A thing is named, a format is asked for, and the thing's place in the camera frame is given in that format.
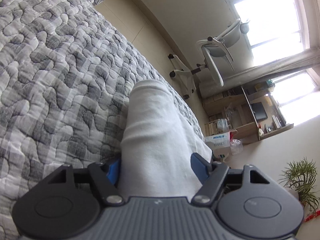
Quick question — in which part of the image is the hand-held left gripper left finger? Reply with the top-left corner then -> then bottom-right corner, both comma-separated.
41,159 -> 125,205

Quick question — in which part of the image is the black laptop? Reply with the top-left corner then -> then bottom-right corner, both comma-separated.
251,102 -> 267,121

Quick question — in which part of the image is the window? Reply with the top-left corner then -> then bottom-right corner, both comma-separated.
272,70 -> 320,127
220,0 -> 312,67

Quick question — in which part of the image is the wooden desk with shelves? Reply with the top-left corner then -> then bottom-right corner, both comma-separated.
201,80 -> 294,145

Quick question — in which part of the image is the potted green plant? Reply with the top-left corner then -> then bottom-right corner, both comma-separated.
279,157 -> 319,208

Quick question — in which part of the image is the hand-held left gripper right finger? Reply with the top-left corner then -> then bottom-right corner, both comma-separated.
190,152 -> 278,205

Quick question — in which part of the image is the white printed sweatshirt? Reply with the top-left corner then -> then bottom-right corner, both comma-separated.
117,80 -> 213,198

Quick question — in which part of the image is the grey office chair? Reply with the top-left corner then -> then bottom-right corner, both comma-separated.
168,19 -> 251,99

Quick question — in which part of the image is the clear plastic bag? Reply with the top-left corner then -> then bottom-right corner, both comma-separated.
230,139 -> 243,155

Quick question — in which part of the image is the grey checked quilt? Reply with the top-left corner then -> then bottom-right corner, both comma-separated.
0,0 -> 205,235

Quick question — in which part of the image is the white paper shopping bag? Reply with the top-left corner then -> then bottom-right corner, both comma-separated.
205,131 -> 232,163

